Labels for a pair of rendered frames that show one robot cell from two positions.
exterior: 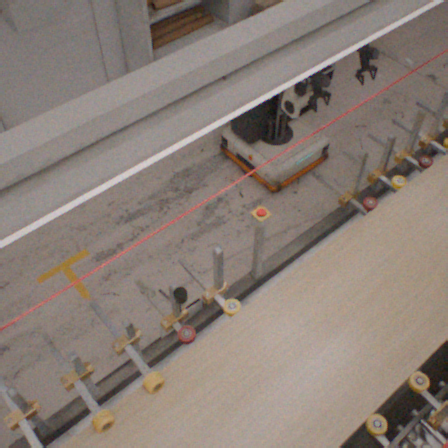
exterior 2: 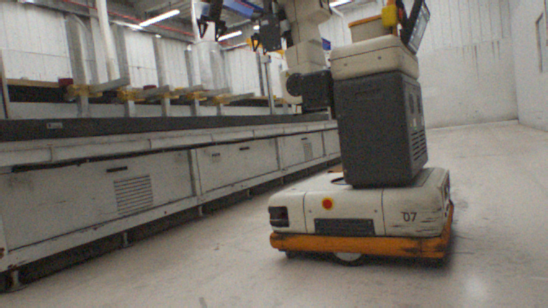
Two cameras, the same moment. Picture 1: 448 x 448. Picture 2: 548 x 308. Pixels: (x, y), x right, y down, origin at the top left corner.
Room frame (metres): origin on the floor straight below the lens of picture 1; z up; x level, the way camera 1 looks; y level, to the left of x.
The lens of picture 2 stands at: (4.43, -1.32, 0.52)
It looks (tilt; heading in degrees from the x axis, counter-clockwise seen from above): 3 degrees down; 159
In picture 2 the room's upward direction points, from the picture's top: 7 degrees counter-clockwise
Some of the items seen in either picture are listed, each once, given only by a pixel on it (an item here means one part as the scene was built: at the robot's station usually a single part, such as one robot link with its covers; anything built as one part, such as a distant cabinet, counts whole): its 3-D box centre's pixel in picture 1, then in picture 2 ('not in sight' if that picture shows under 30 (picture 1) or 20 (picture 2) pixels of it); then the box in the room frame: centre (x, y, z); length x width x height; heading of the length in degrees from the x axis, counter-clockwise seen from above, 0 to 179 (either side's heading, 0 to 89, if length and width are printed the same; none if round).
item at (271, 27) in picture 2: (313, 73); (284, 32); (2.88, -0.60, 0.99); 0.28 x 0.16 x 0.22; 129
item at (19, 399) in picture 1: (30, 412); not in sight; (0.71, 0.80, 0.93); 0.04 x 0.04 x 0.48; 40
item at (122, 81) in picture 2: (444, 118); (95, 90); (2.63, -1.45, 0.82); 0.43 x 0.03 x 0.04; 40
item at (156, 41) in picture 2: (411, 141); (161, 77); (2.30, -1.13, 0.92); 0.04 x 0.04 x 0.48; 40
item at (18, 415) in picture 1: (23, 414); not in sight; (0.69, 0.82, 0.95); 0.14 x 0.06 x 0.05; 130
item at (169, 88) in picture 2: (420, 136); (140, 95); (2.47, -1.26, 0.81); 0.43 x 0.03 x 0.04; 40
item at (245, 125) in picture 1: (270, 96); (375, 106); (3.18, -0.36, 0.59); 0.55 x 0.34 x 0.83; 129
